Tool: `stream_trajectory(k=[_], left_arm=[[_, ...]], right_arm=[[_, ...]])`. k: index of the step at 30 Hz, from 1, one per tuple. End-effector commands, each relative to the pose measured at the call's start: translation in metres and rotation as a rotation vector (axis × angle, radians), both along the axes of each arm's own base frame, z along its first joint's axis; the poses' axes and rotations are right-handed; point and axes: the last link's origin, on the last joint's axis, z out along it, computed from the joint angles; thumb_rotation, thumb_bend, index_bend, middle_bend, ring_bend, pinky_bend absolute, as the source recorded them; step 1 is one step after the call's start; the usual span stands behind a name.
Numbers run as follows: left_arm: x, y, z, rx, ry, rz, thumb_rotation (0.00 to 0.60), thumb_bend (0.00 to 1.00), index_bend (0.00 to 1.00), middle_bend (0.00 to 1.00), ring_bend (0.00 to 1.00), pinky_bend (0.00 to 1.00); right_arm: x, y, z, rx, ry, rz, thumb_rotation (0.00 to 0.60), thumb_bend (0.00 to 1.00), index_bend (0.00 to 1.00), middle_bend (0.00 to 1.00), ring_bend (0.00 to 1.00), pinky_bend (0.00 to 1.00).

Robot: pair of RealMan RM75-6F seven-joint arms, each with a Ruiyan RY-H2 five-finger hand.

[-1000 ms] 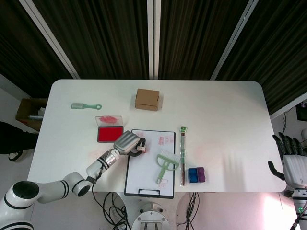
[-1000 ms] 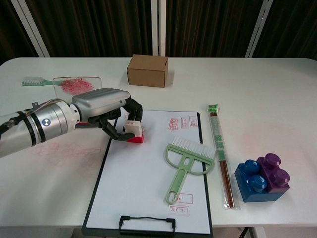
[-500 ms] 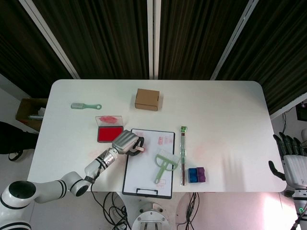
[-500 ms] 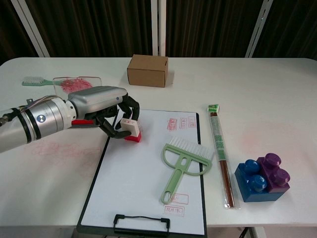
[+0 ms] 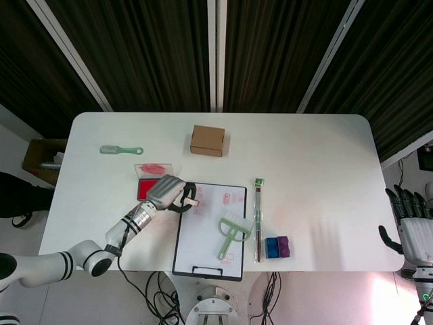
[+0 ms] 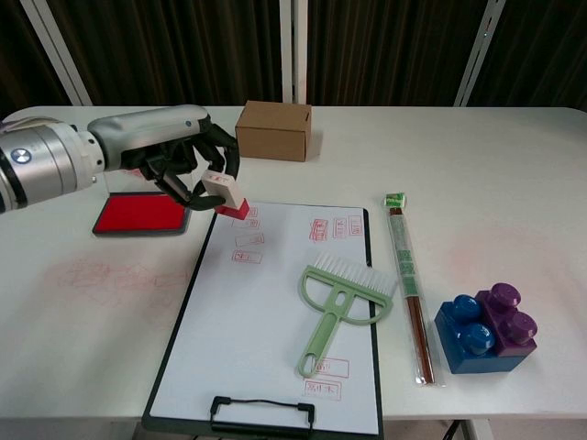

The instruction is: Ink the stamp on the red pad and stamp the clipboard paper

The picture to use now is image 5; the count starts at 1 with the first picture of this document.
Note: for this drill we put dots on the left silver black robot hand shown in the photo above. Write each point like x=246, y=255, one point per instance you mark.
x=165, y=191

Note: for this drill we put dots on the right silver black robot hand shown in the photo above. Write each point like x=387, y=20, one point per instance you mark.
x=417, y=237

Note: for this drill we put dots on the small white stamp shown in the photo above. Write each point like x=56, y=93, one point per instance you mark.
x=192, y=201

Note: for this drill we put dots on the black clipboard with white paper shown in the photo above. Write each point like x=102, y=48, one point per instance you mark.
x=203, y=243

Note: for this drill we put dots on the round silver robot base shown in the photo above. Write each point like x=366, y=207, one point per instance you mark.
x=211, y=308

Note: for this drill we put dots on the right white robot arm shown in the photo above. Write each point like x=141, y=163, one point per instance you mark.
x=424, y=291

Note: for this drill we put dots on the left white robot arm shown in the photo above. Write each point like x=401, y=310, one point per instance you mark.
x=44, y=265

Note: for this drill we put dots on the red ink pad open lid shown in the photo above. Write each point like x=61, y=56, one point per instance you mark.
x=147, y=188

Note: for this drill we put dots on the white rounded device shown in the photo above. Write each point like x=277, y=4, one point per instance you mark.
x=429, y=188

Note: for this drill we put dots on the brown cardboard box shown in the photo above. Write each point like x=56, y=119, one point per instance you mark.
x=207, y=140

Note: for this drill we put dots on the dark monitor screen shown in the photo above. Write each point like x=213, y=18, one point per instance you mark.
x=426, y=159

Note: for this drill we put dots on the green mini brush white bristles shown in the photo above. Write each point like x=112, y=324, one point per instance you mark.
x=228, y=238

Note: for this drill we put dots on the brown pen with green cap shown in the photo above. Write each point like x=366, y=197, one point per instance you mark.
x=258, y=220

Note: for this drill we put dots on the blue plastic block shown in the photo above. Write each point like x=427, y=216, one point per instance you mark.
x=271, y=248

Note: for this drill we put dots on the purple plastic block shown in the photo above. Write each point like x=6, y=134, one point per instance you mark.
x=285, y=247

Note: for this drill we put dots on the open brown cardboard carton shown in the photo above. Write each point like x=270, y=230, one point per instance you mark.
x=34, y=155

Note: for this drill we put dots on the dark pleated curtain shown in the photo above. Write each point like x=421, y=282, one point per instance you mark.
x=277, y=50
x=395, y=74
x=142, y=50
x=30, y=67

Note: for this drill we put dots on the black white sneaker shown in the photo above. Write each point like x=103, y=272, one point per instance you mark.
x=22, y=220

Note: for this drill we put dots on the black trouser leg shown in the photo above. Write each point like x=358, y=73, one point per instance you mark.
x=17, y=196

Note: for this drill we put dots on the white upright partition frame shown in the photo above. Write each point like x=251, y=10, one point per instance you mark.
x=216, y=54

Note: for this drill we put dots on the white slanted partition frame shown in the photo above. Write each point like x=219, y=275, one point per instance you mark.
x=71, y=57
x=329, y=57

